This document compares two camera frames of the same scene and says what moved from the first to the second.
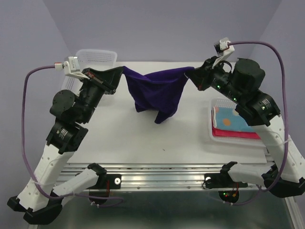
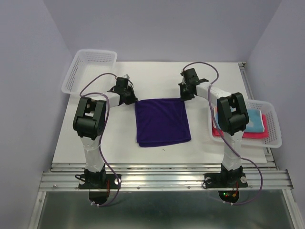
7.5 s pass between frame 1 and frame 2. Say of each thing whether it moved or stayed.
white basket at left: stayed
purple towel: moved
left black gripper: moved
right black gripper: moved
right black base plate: stayed
